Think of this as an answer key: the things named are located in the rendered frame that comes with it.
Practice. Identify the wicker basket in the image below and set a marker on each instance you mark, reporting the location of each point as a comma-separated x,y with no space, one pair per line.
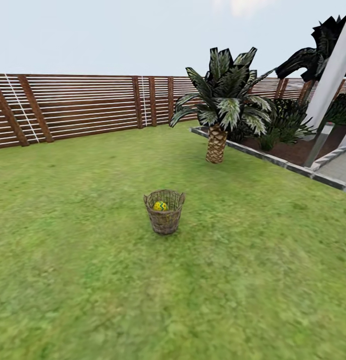
160,223

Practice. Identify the easter egg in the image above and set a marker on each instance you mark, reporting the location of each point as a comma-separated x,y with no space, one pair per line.
160,205

